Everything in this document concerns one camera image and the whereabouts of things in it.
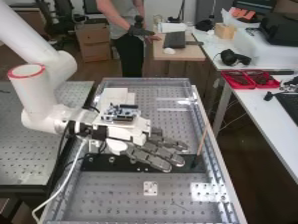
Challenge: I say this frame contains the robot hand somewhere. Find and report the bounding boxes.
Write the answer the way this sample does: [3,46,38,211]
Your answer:
[87,103,191,174]

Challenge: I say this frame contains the white cable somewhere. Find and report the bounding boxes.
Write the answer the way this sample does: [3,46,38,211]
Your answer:
[38,138,90,224]

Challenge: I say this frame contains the small white box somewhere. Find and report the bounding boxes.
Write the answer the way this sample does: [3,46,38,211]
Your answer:
[97,87,136,113]

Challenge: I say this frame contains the black office chair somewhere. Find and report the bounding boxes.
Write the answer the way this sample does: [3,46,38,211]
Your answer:
[43,0,77,34]

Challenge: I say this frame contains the red tray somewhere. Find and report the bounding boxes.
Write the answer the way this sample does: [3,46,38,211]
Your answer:
[244,69,281,89]
[219,69,257,90]

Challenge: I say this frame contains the black bag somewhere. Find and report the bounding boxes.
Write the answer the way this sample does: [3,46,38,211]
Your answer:
[257,12,298,47]

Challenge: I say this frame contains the clear box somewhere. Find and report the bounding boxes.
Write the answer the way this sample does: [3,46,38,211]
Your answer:
[41,77,248,224]

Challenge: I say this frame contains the cardboard box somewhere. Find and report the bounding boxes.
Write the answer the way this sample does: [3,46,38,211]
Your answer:
[73,22,111,44]
[78,41,112,63]

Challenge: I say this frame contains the black cable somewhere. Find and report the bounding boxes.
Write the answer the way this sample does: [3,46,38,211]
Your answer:
[54,124,74,161]

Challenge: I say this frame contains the wooden desk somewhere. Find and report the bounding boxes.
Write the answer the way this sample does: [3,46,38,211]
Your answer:
[150,31,210,79]

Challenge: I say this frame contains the black plate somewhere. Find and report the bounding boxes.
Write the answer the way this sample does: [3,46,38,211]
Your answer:
[79,152,207,174]

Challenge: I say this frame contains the white desk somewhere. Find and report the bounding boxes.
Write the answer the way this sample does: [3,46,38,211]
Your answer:
[211,73,298,184]
[191,28,298,72]

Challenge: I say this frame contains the thin stick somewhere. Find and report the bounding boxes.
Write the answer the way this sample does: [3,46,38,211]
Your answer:
[192,124,210,168]

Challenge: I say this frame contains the person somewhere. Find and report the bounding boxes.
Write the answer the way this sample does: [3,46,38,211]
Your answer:
[94,0,163,78]

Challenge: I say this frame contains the small wooden box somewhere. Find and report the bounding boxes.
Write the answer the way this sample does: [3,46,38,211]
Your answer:
[214,22,236,40]

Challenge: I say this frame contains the black headphones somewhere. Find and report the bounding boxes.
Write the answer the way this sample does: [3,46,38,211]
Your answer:
[219,48,252,67]

